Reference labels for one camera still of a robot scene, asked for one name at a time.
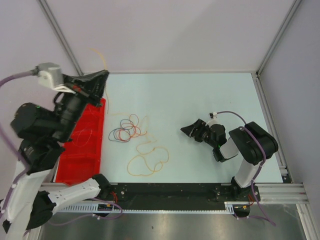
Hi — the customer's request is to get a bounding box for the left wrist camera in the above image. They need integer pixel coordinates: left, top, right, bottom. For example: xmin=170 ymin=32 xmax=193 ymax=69
xmin=36 ymin=62 xmax=76 ymax=94

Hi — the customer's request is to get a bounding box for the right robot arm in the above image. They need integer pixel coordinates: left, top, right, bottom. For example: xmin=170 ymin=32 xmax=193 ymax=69
xmin=180 ymin=119 xmax=279 ymax=201

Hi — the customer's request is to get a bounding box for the orange-red thin wire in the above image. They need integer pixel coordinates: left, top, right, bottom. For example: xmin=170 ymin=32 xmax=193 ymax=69
xmin=117 ymin=113 xmax=148 ymax=142

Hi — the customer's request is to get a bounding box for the pink thin wire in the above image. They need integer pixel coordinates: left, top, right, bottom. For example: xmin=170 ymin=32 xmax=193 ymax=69
xmin=74 ymin=109 xmax=106 ymax=148

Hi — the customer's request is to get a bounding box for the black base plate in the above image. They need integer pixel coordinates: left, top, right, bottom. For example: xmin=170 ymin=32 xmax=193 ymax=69
xmin=99 ymin=183 xmax=260 ymax=210

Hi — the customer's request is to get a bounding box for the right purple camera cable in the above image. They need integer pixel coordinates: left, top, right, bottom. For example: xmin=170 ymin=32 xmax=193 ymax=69
xmin=214 ymin=110 xmax=277 ymax=227

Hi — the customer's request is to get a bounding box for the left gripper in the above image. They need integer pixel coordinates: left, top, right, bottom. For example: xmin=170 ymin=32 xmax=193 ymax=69
xmin=55 ymin=69 xmax=113 ymax=140

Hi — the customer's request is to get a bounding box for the slotted cable duct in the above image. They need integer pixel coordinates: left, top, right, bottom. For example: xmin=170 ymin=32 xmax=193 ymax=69
xmin=58 ymin=201 xmax=249 ymax=215

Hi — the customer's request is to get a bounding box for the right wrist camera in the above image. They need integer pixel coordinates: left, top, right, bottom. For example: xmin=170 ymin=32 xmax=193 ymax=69
xmin=205 ymin=112 xmax=219 ymax=127

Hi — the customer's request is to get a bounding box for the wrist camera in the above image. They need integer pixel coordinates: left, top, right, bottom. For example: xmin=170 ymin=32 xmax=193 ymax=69
xmin=36 ymin=62 xmax=76 ymax=94
xmin=205 ymin=112 xmax=219 ymax=127

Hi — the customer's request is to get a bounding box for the red plastic bin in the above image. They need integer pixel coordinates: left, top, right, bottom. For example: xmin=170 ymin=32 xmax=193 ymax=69
xmin=54 ymin=98 xmax=106 ymax=186

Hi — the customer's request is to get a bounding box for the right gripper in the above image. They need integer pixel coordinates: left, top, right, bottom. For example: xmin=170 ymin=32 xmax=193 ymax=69
xmin=180 ymin=118 xmax=216 ymax=148

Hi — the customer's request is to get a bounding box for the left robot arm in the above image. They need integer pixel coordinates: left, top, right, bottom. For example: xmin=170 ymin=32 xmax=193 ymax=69
xmin=0 ymin=66 xmax=112 ymax=237

